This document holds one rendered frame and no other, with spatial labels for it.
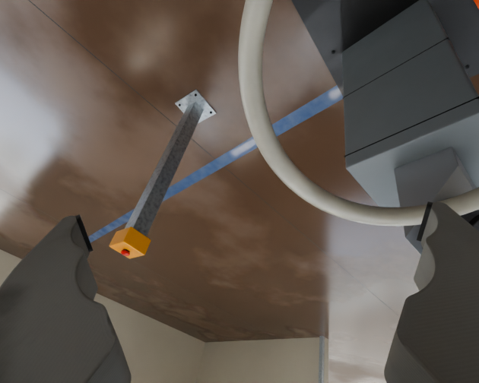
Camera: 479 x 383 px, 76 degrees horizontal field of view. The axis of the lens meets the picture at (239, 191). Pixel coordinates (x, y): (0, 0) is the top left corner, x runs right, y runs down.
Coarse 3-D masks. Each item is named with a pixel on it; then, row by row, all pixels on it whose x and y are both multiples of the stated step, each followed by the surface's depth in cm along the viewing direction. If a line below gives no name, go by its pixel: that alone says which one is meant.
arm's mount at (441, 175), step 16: (416, 160) 96; (432, 160) 92; (448, 160) 88; (400, 176) 97; (416, 176) 93; (432, 176) 89; (448, 176) 85; (464, 176) 87; (400, 192) 93; (416, 192) 89; (432, 192) 86; (448, 192) 86; (464, 192) 89; (416, 240) 86
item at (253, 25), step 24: (264, 0) 34; (264, 24) 35; (240, 48) 37; (240, 72) 38; (264, 96) 40; (264, 120) 40; (264, 144) 42; (288, 168) 44; (312, 192) 46; (336, 216) 48; (360, 216) 47; (384, 216) 48; (408, 216) 48
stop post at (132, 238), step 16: (192, 96) 195; (192, 112) 192; (208, 112) 203; (176, 128) 186; (192, 128) 188; (176, 144) 173; (160, 160) 168; (176, 160) 170; (160, 176) 157; (144, 192) 154; (160, 192) 154; (144, 208) 144; (128, 224) 141; (144, 224) 142; (112, 240) 136; (128, 240) 131; (144, 240) 137; (128, 256) 139
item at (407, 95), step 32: (384, 32) 139; (416, 32) 121; (352, 64) 142; (384, 64) 124; (416, 64) 110; (448, 64) 99; (352, 96) 127; (384, 96) 112; (416, 96) 101; (448, 96) 91; (352, 128) 114; (384, 128) 102; (416, 128) 92; (448, 128) 86; (352, 160) 104; (384, 160) 99; (384, 192) 109
